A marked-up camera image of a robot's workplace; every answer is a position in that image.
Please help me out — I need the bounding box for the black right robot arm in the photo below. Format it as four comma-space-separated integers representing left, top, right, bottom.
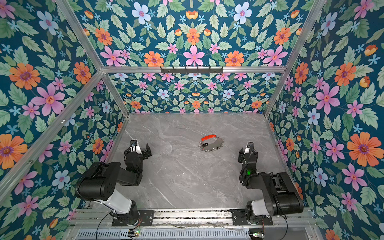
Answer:
238, 142, 304, 222

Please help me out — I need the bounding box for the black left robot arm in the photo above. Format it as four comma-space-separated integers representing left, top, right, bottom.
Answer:
75, 140, 152, 216

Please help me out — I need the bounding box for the aluminium horizontal back bar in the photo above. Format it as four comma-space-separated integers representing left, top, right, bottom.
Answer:
102, 66, 287, 74

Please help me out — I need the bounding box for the aluminium left side bar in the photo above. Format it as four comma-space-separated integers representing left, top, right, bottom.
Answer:
1, 70, 104, 203

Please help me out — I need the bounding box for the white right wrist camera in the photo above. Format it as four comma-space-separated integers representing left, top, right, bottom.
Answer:
244, 146, 254, 158

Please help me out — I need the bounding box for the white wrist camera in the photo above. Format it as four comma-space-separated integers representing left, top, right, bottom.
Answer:
244, 146, 254, 158
129, 140, 142, 155

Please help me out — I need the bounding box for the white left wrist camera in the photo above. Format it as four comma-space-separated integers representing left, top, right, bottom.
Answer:
129, 140, 142, 155

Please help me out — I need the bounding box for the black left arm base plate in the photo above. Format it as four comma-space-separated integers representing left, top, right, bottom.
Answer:
112, 210, 155, 227

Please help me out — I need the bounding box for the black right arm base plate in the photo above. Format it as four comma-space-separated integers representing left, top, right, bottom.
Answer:
229, 209, 273, 226

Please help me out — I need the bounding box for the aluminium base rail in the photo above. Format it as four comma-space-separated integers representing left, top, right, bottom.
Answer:
70, 208, 318, 228

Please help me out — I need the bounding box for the white perforated cable tray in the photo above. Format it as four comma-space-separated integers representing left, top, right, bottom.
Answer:
76, 229, 251, 240

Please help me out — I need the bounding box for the aluminium corner post right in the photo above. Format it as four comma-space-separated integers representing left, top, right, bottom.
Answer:
264, 0, 327, 119

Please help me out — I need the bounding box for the aluminium corner post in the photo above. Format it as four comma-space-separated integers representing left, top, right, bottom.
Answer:
264, 0, 327, 119
56, 1, 129, 118

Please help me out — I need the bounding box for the aluminium corner post left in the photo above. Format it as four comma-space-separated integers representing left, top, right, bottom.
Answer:
56, 1, 129, 118

